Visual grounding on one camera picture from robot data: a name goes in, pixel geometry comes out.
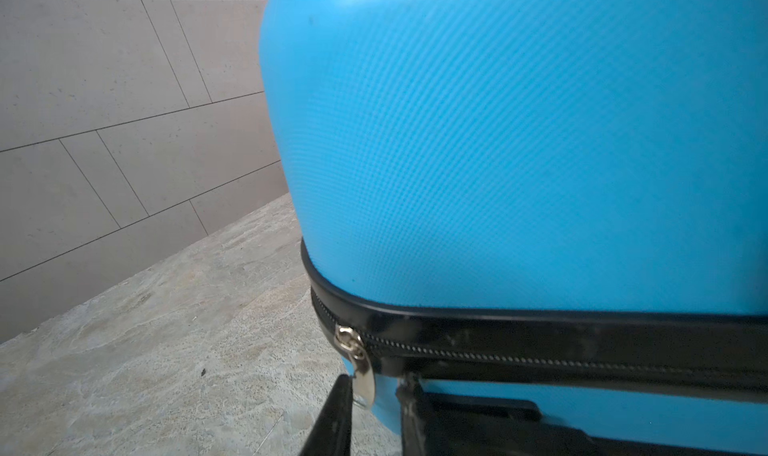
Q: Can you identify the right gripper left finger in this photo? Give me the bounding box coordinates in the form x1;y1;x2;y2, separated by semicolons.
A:
299;374;353;456

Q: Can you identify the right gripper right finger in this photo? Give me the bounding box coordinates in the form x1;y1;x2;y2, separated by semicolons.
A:
396;374;429;456

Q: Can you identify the blue hard-shell suitcase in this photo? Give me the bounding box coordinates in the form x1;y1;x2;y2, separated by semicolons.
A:
259;0;767;455

